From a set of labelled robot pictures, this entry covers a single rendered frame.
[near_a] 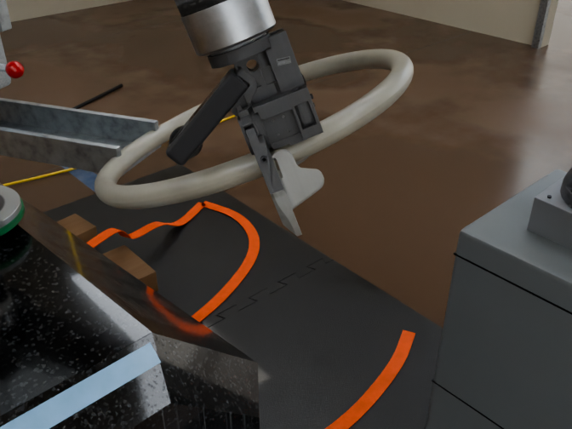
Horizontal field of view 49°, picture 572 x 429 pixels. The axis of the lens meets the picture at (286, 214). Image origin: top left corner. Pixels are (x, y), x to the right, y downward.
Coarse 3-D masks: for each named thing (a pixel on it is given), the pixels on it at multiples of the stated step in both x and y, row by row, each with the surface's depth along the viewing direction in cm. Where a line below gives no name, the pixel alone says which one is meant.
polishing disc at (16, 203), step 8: (0, 192) 135; (8, 192) 135; (16, 192) 135; (0, 200) 132; (8, 200) 132; (16, 200) 132; (0, 208) 129; (8, 208) 129; (16, 208) 129; (0, 216) 127; (8, 216) 127; (0, 224) 125
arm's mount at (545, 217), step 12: (552, 192) 122; (540, 204) 120; (552, 204) 118; (564, 204) 118; (540, 216) 121; (552, 216) 119; (564, 216) 117; (528, 228) 124; (540, 228) 122; (552, 228) 120; (564, 228) 118; (552, 240) 121; (564, 240) 119
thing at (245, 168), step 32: (320, 64) 107; (352, 64) 102; (384, 64) 93; (384, 96) 75; (160, 128) 107; (352, 128) 72; (128, 160) 99; (256, 160) 70; (96, 192) 85; (128, 192) 76; (160, 192) 73; (192, 192) 71
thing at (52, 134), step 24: (0, 120) 120; (24, 120) 117; (48, 120) 115; (72, 120) 112; (96, 120) 110; (120, 120) 108; (144, 120) 107; (0, 144) 106; (24, 144) 104; (48, 144) 102; (72, 144) 100; (96, 144) 99; (120, 144) 109; (72, 168) 103; (96, 168) 101
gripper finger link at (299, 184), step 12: (276, 156) 67; (288, 156) 67; (276, 168) 66; (288, 168) 67; (300, 168) 67; (288, 180) 67; (300, 180) 66; (312, 180) 66; (276, 192) 66; (288, 192) 66; (300, 192) 66; (312, 192) 66; (276, 204) 66; (288, 204) 66; (288, 216) 66; (288, 228) 68
